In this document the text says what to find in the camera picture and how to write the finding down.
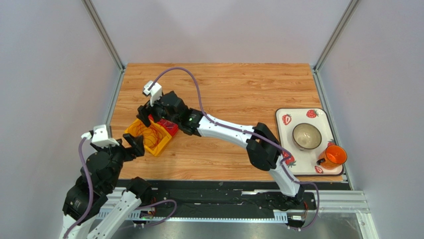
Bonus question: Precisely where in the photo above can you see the red cable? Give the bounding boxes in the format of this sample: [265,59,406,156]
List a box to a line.
[134,120,166,150]

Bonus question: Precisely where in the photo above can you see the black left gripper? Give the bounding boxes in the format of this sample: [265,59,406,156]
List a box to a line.
[91,132,145,190]

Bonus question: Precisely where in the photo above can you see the purple right arm hose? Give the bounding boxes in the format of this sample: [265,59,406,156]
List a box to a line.
[147,67,320,231]

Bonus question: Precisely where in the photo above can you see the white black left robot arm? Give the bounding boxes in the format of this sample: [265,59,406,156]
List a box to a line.
[60,124,153,239]

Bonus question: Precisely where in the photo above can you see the yellow plastic bin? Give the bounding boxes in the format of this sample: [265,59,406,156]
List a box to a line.
[124,119,172,157]

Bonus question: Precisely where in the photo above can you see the purple left arm hose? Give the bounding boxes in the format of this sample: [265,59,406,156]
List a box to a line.
[61,132,178,239]

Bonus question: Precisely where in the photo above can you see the red plastic bin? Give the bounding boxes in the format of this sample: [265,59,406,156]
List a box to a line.
[149,115,179,138]

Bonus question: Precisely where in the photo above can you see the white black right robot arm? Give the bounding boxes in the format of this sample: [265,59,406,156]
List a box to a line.
[137,81,304,201]

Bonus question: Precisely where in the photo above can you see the beige ceramic bowl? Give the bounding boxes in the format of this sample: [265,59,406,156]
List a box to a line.
[292,123,322,150]

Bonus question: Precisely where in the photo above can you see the strawberry pattern tray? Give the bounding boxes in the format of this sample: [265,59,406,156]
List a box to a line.
[275,108,344,176]

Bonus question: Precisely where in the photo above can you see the orange round object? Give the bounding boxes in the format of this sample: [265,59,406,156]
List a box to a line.
[317,145,347,170]

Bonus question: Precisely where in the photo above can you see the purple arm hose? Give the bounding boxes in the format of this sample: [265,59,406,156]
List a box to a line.
[147,67,320,231]
[61,132,178,239]

